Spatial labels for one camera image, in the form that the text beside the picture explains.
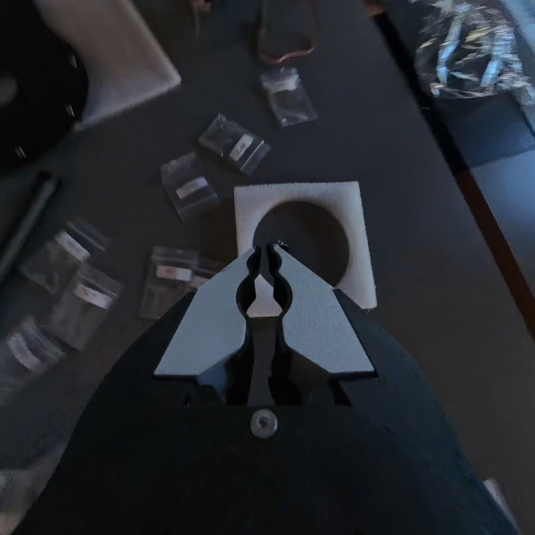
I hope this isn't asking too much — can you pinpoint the crumpled clear plastic bag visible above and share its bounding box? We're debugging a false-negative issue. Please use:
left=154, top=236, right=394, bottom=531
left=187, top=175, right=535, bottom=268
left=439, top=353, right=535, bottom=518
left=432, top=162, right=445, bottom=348
left=412, top=0, right=535, bottom=105

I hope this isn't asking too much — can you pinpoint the dark slender tool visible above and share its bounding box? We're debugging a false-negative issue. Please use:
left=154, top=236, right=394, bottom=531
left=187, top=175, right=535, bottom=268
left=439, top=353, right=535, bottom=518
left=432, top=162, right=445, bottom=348
left=0, top=171, right=62, bottom=285

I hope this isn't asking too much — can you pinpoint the black desk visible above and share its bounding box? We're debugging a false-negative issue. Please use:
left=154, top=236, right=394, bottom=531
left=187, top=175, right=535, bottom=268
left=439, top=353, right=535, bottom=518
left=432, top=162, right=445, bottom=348
left=0, top=0, right=535, bottom=535

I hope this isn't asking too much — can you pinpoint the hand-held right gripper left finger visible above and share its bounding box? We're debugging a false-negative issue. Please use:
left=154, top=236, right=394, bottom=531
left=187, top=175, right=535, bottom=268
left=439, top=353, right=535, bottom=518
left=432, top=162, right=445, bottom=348
left=154, top=246, right=263, bottom=391

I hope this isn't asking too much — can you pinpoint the white board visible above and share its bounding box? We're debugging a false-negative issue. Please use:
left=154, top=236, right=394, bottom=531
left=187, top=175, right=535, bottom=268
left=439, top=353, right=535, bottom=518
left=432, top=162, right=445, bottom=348
left=33, top=0, right=182, bottom=128

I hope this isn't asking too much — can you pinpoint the black plate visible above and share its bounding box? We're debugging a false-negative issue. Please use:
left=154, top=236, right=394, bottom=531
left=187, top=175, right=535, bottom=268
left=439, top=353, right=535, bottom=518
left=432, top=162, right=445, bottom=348
left=0, top=0, right=90, bottom=170

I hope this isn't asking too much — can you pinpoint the group of small parts bags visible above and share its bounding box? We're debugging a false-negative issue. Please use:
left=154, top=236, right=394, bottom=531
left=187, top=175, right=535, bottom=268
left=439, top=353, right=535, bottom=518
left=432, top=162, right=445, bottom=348
left=0, top=67, right=318, bottom=402

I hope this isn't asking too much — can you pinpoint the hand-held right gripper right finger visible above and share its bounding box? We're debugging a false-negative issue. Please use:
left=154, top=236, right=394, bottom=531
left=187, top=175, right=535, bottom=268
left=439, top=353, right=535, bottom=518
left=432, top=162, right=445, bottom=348
left=266, top=242, right=375, bottom=379

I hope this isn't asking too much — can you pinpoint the servo cable with reddish wires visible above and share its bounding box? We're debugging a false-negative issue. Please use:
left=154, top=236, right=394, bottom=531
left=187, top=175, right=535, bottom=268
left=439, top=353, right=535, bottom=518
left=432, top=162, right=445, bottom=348
left=257, top=25, right=315, bottom=65

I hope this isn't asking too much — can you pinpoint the white foam square with hole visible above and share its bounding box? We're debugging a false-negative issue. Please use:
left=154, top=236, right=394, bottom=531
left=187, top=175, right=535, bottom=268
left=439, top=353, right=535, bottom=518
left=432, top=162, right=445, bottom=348
left=233, top=181, right=378, bottom=311

